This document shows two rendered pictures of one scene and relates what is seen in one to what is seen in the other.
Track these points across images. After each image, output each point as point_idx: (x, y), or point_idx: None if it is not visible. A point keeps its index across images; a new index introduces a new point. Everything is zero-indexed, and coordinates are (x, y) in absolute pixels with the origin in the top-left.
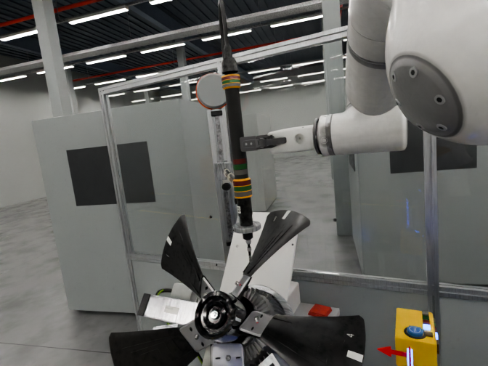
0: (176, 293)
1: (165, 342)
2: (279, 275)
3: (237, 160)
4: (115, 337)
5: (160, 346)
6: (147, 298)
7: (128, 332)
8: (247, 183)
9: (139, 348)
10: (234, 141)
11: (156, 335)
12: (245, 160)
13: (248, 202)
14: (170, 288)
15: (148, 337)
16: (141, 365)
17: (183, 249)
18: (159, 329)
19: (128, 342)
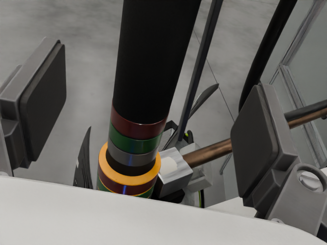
0: (184, 152)
1: (87, 186)
2: None
3: (111, 105)
4: (87, 132)
5: (85, 183)
6: (167, 127)
7: (88, 141)
8: (109, 185)
9: (83, 163)
10: (119, 33)
11: (87, 171)
12: (130, 127)
13: None
14: (191, 142)
15: (86, 165)
16: (80, 174)
17: (177, 127)
18: (89, 171)
19: (85, 148)
